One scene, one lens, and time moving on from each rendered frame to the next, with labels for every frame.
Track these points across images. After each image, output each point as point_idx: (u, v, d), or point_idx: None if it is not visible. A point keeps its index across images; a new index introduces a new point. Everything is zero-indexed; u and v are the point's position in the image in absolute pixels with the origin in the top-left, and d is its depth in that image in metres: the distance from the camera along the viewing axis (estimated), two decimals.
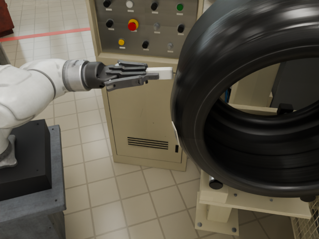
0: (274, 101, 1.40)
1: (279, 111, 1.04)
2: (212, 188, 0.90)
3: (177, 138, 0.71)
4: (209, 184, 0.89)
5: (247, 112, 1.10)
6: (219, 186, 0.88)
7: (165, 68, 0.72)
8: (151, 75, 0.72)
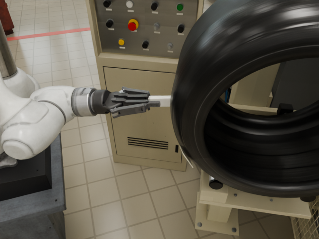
0: (274, 101, 1.40)
1: (279, 111, 1.04)
2: (222, 185, 0.88)
3: (187, 160, 0.76)
4: (218, 188, 0.90)
5: (247, 112, 1.10)
6: (214, 184, 0.88)
7: (166, 96, 0.79)
8: (153, 103, 0.79)
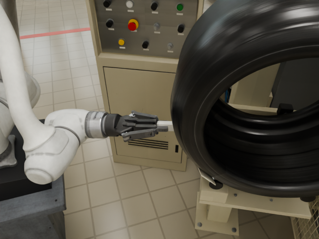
0: (274, 101, 1.40)
1: (279, 111, 1.04)
2: (217, 180, 0.87)
3: (207, 179, 0.81)
4: (222, 184, 0.88)
5: (247, 112, 1.10)
6: (212, 186, 0.89)
7: None
8: (161, 128, 0.85)
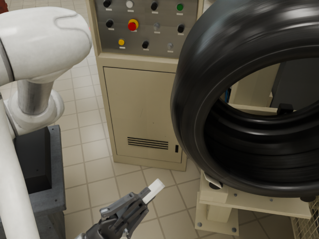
0: (274, 101, 1.40)
1: (279, 111, 1.04)
2: (222, 183, 0.88)
3: (212, 183, 0.81)
4: (220, 188, 0.89)
5: (247, 112, 1.10)
6: (213, 184, 0.88)
7: (154, 184, 0.77)
8: (142, 190, 0.75)
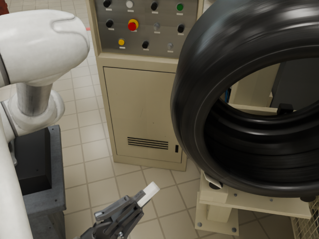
0: (274, 101, 1.40)
1: (279, 111, 1.04)
2: (222, 183, 0.88)
3: (212, 183, 0.81)
4: (220, 188, 0.89)
5: (247, 112, 1.10)
6: (213, 184, 0.88)
7: (149, 187, 0.77)
8: (136, 193, 0.74)
